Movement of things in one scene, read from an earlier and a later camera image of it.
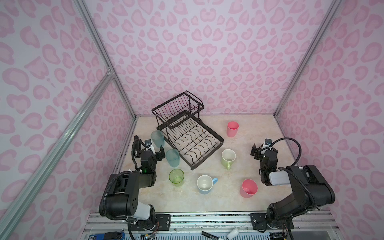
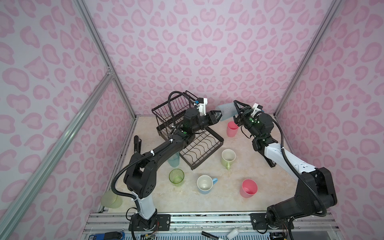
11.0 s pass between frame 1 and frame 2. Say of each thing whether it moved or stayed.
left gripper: moved
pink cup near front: stayed
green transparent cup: stayed
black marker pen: stayed
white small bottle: stayed
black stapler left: stayed
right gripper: moved
